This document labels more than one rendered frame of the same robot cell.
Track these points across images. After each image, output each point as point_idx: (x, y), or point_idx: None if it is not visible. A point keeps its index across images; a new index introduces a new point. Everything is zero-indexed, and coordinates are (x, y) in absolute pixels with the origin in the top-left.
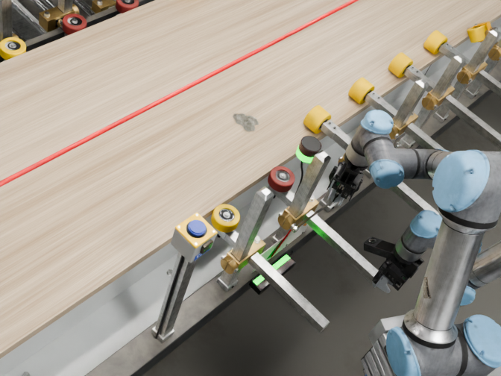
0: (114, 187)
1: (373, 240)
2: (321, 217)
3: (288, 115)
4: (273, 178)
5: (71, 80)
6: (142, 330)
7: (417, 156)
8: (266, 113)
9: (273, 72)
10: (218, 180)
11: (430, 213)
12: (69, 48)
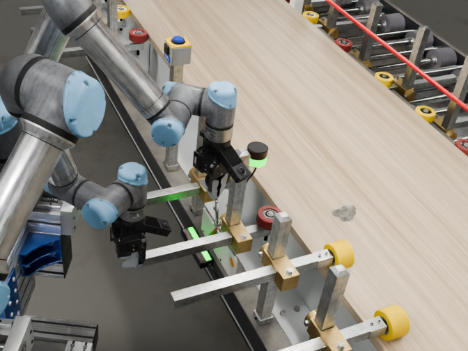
0: (277, 122)
1: (164, 222)
2: (246, 306)
3: (354, 250)
4: (268, 205)
5: (391, 129)
6: None
7: (174, 100)
8: (358, 233)
9: (424, 262)
10: (274, 174)
11: (139, 170)
12: (430, 136)
